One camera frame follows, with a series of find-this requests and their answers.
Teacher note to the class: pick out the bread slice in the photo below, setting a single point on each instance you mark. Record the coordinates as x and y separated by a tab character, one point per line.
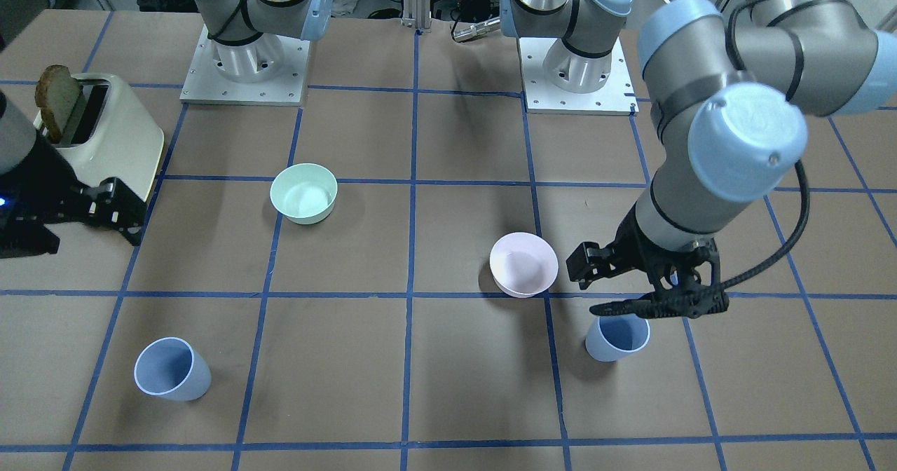
59	97

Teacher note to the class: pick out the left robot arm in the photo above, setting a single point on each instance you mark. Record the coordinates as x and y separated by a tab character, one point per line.
729	98

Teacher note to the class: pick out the cream toaster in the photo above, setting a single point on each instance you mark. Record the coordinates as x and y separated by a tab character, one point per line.
116	137

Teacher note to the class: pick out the pink bowl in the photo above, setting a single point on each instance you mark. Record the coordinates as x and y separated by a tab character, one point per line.
523	264

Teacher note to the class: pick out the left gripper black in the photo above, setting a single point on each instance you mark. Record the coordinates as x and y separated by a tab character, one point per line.
628	244

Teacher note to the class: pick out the blue cup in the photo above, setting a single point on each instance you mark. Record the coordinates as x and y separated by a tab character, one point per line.
169	368
613	338

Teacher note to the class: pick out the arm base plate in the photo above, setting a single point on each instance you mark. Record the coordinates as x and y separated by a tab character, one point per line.
558	82
272	70

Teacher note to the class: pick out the green bowl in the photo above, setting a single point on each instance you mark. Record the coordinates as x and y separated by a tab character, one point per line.
304	193

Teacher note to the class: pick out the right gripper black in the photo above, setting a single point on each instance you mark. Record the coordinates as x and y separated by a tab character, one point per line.
43	174

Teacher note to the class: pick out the blue cup standing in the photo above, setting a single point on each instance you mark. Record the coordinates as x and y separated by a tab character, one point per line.
613	338

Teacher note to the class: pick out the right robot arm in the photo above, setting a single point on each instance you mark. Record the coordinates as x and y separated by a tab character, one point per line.
229	22

